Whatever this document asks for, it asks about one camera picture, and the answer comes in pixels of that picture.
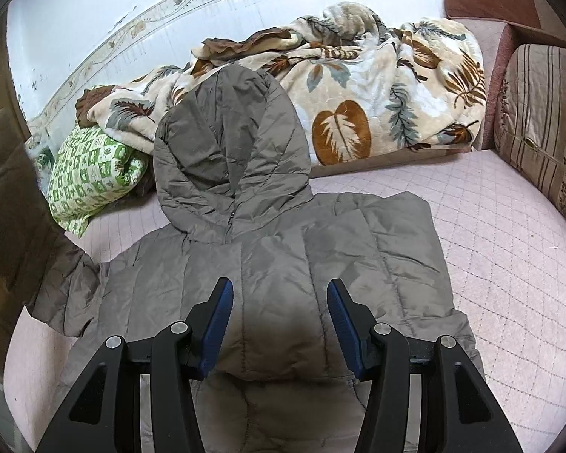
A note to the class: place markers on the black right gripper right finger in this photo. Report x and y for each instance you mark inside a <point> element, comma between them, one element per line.
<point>459,412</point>

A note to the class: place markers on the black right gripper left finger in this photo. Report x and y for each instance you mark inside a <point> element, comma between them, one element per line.
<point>101,412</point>

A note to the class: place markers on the grey hooded puffer jacket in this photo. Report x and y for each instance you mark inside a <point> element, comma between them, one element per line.
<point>232,170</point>

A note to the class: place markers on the pink quilted bed cover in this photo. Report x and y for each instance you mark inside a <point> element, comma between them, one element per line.
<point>505,246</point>

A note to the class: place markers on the green white patterned pillow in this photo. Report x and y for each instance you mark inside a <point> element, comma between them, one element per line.
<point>92,170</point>

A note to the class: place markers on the striped floral brown cushion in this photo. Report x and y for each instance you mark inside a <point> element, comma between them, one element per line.
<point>530,128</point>

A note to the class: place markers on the leaf-patterned beige blanket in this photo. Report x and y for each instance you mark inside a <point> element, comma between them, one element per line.
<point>360,88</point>

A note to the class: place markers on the reddish brown padded headboard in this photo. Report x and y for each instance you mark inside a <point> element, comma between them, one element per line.
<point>500,27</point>

